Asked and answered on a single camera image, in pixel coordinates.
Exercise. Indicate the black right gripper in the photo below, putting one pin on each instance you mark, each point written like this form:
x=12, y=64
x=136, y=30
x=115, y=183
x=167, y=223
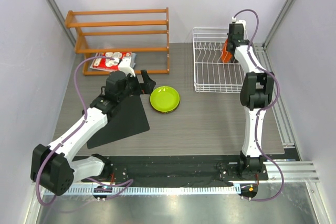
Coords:
x=227, y=37

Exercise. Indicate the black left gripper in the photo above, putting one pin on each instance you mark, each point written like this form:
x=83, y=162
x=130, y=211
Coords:
x=146, y=87

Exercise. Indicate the orange plate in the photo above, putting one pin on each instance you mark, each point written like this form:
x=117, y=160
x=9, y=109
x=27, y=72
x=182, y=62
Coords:
x=226, y=56

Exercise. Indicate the lime green plate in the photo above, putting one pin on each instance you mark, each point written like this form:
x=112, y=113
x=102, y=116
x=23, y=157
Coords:
x=165, y=93

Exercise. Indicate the red floral plate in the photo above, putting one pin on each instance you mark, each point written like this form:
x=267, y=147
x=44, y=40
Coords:
x=164, y=106

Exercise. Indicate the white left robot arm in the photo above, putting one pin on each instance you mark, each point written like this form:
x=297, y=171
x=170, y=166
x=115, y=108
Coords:
x=53, y=166

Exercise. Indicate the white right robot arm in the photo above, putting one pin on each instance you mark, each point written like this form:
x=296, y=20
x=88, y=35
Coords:
x=255, y=95

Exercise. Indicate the orange wooden shelf rack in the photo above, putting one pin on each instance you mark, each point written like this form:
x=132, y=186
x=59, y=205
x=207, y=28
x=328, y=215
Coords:
x=145, y=32

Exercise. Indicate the black clipboard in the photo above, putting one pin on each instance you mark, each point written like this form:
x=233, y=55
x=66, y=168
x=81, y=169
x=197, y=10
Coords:
x=127, y=119

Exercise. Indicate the red and white booklet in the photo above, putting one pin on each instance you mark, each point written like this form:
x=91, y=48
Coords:
x=110, y=61

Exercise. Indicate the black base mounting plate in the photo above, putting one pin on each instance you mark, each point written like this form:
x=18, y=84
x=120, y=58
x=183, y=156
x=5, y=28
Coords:
x=182, y=171

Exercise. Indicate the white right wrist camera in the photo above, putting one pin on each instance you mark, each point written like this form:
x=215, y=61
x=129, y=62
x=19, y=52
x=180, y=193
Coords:
x=239, y=21

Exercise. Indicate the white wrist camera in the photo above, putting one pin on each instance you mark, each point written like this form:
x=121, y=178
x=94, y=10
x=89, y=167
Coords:
x=125, y=67
x=239, y=21

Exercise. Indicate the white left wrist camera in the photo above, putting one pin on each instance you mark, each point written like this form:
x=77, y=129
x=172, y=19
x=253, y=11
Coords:
x=125, y=67

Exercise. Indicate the white wire dish rack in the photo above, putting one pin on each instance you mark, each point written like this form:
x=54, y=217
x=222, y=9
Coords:
x=210, y=74

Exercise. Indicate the perforated aluminium front rail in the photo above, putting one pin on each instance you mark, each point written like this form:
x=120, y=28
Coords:
x=93, y=189

